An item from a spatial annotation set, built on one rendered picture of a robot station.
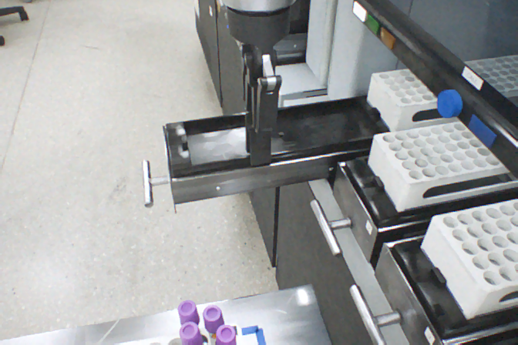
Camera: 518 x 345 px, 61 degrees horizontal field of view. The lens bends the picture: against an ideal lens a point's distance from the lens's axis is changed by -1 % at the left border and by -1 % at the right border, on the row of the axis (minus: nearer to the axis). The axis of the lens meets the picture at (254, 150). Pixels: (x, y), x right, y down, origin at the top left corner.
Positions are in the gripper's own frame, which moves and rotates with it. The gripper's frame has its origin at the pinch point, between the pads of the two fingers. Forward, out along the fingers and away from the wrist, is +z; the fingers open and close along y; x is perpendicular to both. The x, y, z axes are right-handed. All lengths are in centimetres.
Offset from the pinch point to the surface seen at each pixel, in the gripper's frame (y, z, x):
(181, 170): -1.1, 2.8, 11.5
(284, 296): -24.2, 2.4, 3.2
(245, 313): -25.1, 2.4, 7.6
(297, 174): -2.2, 6.6, -5.8
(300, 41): 38.0, 5.6, -19.4
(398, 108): -0.2, -1.8, -21.8
